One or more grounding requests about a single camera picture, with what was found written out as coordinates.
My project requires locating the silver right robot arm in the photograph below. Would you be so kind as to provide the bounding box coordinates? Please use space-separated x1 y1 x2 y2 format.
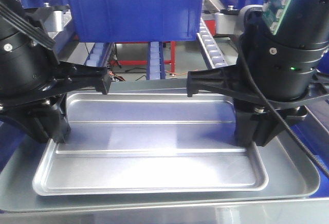
187 4 328 146

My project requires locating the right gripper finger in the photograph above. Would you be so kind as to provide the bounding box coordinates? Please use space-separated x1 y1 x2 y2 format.
254 116 306 146
187 66 260 147

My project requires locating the right steel divider beam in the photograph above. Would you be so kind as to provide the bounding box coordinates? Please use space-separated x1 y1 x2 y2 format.
203 0 241 52

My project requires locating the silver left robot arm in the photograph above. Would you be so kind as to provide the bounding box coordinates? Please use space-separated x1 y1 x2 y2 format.
1 0 111 143

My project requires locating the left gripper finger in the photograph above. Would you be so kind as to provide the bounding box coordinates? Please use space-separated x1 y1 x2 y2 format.
48 62 111 143
1 107 56 143

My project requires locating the silver ribbed metal tray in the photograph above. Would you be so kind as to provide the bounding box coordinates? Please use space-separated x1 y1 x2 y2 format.
32 93 268 196

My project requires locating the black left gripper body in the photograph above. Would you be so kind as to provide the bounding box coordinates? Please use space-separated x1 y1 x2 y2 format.
0 0 70 122

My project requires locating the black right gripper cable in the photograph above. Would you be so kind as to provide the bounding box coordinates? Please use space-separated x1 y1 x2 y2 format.
237 35 329 178

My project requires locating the right white roller rail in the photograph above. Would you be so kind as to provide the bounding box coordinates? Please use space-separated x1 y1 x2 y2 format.
196 18 228 69

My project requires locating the large blue bin on rollers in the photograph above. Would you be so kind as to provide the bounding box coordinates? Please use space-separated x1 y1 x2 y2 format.
68 0 202 43

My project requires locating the red metal floor frame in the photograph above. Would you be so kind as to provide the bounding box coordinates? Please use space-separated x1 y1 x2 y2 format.
107 41 176 75

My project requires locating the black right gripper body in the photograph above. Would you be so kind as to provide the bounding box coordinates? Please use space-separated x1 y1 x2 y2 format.
237 3 328 109

